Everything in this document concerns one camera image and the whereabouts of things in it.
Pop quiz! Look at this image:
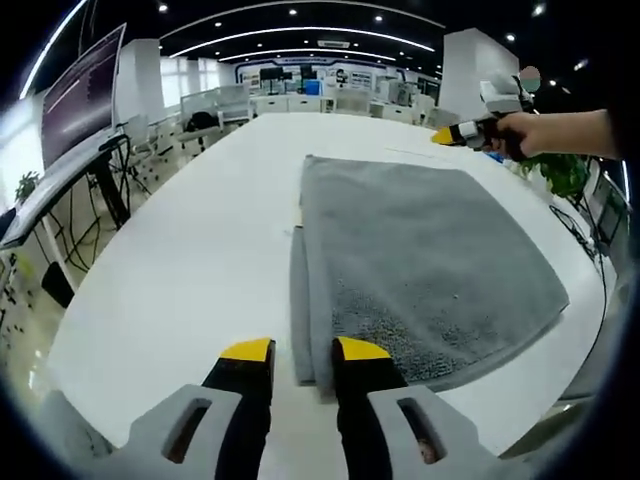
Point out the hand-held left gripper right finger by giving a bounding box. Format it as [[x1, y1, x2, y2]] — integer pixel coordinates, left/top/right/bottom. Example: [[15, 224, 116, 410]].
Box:
[[331, 336, 501, 480]]

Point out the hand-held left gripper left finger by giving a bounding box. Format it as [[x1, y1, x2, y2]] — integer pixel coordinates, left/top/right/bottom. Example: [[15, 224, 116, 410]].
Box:
[[127, 337, 276, 480]]

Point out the grey towel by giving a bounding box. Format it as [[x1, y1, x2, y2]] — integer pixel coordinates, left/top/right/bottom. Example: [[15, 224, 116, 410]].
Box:
[[289, 154, 571, 394]]

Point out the person's right hand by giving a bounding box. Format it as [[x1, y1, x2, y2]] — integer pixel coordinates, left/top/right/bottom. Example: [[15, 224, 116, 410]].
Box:
[[491, 110, 547, 163]]

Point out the potted green plant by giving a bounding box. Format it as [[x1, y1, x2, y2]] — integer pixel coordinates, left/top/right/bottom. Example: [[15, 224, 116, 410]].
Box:
[[517, 152, 592, 200]]

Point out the black box under desk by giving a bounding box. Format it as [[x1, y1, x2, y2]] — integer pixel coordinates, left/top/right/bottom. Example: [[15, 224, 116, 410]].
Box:
[[40, 261, 77, 310]]

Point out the black bag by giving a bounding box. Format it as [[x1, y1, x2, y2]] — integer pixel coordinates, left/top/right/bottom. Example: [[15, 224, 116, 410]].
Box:
[[186, 111, 222, 134]]

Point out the white office chair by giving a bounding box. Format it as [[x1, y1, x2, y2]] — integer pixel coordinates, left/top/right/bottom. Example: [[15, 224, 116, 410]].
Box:
[[118, 113, 157, 157], [176, 111, 225, 152]]

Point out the white standing desk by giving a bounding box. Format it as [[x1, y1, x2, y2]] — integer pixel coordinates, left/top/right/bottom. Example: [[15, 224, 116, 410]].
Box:
[[0, 143, 132, 252]]

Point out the small green plant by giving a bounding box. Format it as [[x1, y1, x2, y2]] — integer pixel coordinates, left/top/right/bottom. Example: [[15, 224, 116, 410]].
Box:
[[14, 170, 42, 202]]

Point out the large dark monitor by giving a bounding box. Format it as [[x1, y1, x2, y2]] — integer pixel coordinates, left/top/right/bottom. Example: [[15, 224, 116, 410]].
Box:
[[40, 22, 128, 170]]

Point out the black cable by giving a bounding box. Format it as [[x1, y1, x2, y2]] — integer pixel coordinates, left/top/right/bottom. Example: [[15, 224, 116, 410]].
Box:
[[548, 203, 610, 354]]

